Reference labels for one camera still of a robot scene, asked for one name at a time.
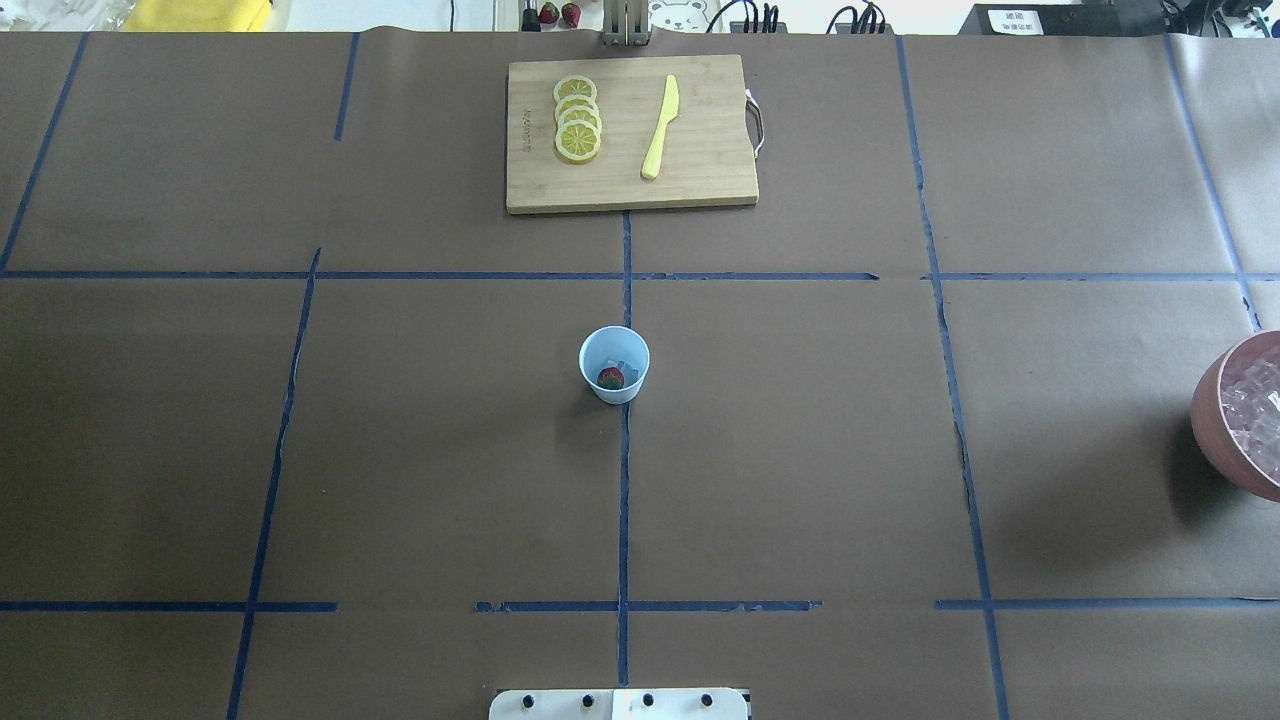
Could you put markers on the clear ice cube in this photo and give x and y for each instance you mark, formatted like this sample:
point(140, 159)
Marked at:
point(632, 373)

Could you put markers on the red strawberry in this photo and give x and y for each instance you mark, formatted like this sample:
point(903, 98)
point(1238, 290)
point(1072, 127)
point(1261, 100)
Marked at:
point(611, 378)

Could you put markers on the light blue cup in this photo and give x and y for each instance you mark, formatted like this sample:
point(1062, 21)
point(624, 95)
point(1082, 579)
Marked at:
point(614, 342)

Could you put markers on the pile of ice cubes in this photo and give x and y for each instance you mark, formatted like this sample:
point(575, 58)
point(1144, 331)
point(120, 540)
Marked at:
point(1250, 401)

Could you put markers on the yellow plastic knife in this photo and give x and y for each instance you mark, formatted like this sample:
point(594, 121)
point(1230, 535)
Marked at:
point(654, 155)

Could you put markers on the wooden cutting board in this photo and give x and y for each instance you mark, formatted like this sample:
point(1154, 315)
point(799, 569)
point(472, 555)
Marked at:
point(709, 159)

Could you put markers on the lemon slices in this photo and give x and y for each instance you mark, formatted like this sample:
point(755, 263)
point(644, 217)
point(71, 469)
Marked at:
point(579, 124)

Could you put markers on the pink bowl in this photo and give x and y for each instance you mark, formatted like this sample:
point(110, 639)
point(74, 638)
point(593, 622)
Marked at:
point(1211, 431)

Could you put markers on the yellow cloth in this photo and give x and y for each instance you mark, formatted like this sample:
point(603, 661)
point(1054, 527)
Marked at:
point(199, 16)

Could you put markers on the clear plastic bags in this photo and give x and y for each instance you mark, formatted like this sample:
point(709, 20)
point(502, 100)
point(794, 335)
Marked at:
point(79, 16)

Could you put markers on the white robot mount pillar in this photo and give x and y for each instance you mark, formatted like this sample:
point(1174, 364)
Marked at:
point(622, 703)

